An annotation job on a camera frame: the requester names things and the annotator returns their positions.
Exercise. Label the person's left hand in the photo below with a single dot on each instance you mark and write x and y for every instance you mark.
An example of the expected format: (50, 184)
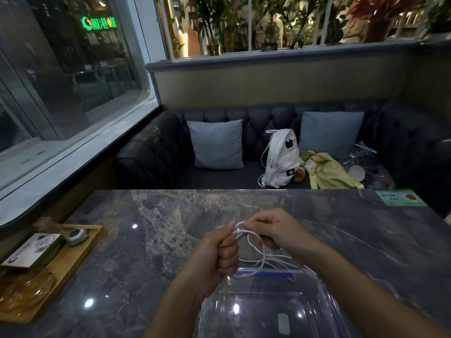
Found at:
(208, 258)

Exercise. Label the person's right hand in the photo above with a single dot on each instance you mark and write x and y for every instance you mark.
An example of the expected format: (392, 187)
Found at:
(285, 230)

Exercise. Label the person's right thumb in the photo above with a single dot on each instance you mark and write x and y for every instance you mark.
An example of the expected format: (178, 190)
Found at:
(259, 217)

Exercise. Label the person's left thumb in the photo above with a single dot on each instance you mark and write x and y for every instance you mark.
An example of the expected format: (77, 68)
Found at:
(225, 231)

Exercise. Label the person's left forearm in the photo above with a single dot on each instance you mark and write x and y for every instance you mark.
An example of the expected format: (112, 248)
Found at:
(172, 309)

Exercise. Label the person's right forearm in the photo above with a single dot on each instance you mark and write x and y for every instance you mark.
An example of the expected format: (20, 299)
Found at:
(366, 299)

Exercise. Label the white backpack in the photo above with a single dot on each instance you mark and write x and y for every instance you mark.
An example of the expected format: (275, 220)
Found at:
(280, 160)

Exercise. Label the small plush toy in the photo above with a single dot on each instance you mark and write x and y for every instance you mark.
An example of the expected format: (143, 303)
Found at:
(301, 172)

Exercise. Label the pale yellow bag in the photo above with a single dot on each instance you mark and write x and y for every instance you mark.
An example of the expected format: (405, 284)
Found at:
(329, 172)

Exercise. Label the grey cushion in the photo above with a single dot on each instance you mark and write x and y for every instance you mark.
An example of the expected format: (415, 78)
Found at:
(329, 133)
(216, 144)

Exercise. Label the clear plastic container blue rim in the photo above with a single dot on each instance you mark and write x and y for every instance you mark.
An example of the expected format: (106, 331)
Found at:
(264, 309)

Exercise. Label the dark tufted leather sofa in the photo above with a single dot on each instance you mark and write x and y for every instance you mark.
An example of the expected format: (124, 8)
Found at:
(165, 154)

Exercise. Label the clear plastic bag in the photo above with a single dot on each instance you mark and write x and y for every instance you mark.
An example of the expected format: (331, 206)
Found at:
(370, 167)

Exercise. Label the green table sticker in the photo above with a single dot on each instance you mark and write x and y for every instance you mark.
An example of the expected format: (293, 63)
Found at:
(400, 197)

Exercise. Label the wooden tray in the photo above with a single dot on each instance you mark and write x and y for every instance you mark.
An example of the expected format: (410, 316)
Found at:
(60, 267)

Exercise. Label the white and green tissue box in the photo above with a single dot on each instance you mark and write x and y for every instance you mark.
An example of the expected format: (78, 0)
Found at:
(33, 250)

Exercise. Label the white railing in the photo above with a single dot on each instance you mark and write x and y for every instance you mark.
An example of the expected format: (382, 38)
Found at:
(282, 24)

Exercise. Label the green potted plants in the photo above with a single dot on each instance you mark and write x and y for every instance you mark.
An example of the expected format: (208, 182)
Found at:
(246, 21)

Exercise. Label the amber glass dish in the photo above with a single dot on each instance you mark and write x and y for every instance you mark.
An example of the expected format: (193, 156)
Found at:
(23, 290)

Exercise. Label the red leafed plant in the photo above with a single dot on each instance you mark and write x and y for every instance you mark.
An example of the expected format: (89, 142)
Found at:
(378, 14)

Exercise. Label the green neon sign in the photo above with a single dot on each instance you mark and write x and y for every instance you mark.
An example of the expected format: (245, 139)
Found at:
(99, 23)

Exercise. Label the white window frame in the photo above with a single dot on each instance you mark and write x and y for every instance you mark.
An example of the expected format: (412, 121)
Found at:
(88, 137)

